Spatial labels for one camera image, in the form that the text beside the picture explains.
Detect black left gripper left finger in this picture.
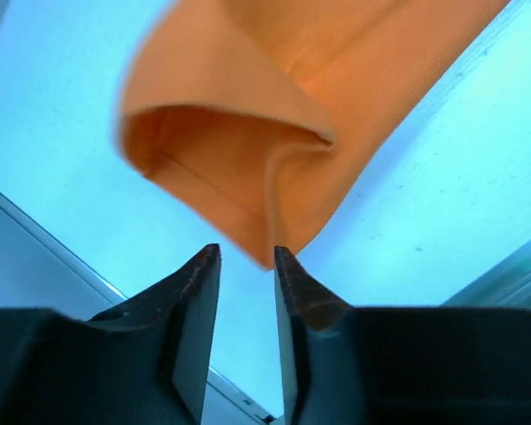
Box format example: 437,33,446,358
0,243,220,424

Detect aluminium frame rail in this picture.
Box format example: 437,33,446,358
0,176,275,425

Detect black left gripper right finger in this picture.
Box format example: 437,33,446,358
273,246,531,424

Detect orange trousers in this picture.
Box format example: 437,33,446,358
118,1,504,269

